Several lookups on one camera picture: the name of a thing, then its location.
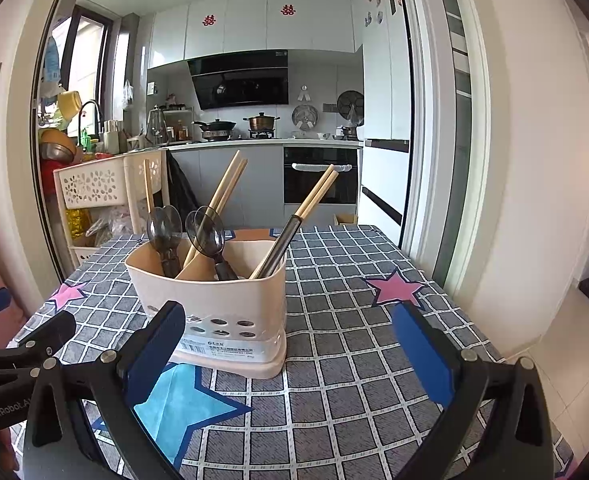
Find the black kitchen faucet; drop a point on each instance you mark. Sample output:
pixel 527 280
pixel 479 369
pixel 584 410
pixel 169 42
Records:
pixel 90 104

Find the copper cooking pot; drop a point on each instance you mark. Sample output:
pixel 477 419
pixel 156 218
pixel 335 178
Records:
pixel 262 121

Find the counter spice rack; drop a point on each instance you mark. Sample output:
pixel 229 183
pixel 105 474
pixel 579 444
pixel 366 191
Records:
pixel 179 127

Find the white wall socket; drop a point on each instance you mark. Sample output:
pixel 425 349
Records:
pixel 150 89

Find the black chopstick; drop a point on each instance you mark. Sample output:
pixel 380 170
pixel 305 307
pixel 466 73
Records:
pixel 276 247
pixel 284 248

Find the grey kitchen counter cabinets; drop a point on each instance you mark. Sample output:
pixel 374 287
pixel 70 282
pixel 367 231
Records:
pixel 254 185

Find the black garbage bag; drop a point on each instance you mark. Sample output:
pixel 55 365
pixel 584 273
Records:
pixel 179 185

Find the grey checked star tablecloth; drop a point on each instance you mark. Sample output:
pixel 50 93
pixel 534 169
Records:
pixel 349 335

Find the dark framed window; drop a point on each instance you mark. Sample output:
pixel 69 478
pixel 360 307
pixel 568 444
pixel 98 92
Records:
pixel 82 60

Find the white upper cabinets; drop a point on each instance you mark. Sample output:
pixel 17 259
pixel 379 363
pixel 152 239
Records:
pixel 254 25

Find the white wall hook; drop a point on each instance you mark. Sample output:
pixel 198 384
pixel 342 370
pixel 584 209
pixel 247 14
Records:
pixel 303 92

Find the cream utensil holder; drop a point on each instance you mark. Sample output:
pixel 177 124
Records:
pixel 234 300

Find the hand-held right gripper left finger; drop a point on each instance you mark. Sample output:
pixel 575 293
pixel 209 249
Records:
pixel 157 350

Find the cream basket storage cart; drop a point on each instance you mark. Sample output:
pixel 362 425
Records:
pixel 92 185

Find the gas stove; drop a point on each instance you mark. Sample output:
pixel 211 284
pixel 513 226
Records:
pixel 239 136

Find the white utensil canister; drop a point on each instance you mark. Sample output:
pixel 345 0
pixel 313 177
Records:
pixel 110 132

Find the golden packet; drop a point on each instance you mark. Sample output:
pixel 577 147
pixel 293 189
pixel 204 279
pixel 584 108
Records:
pixel 77 222

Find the blue hanging cloth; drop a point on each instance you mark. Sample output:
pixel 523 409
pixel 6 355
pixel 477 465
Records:
pixel 50 65

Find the dark round steamer rack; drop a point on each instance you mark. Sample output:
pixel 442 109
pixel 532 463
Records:
pixel 350 105

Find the yellow plastic basin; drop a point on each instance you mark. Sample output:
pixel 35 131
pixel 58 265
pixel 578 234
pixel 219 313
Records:
pixel 69 102

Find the black wok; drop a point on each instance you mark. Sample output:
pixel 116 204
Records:
pixel 217 125

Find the clear hanging plastic bag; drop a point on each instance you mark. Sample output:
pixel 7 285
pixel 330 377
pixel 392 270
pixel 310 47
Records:
pixel 128 92

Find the black range hood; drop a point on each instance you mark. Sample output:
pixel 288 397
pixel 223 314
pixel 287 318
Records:
pixel 244 80

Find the white sliding door frame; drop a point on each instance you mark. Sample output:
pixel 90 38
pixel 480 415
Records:
pixel 439 110

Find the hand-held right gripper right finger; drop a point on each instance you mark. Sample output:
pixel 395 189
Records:
pixel 424 355

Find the red paper decal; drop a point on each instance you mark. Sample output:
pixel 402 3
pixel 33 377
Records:
pixel 208 20
pixel 288 10

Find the small counter pot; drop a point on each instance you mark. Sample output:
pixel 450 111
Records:
pixel 347 132

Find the black built-in oven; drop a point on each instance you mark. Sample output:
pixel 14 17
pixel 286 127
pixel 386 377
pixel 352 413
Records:
pixel 319 180

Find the white refrigerator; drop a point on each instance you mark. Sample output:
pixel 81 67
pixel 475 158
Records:
pixel 384 85

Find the glass kettle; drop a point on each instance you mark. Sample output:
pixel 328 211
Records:
pixel 157 122

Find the cardboard box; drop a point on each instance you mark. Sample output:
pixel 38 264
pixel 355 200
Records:
pixel 345 219

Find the orange bowl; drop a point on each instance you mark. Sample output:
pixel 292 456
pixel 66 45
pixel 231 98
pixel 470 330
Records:
pixel 54 137

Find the round metal steamer rack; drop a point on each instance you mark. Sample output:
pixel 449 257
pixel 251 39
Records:
pixel 304 116

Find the red plastic container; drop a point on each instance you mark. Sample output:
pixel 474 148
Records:
pixel 49 166

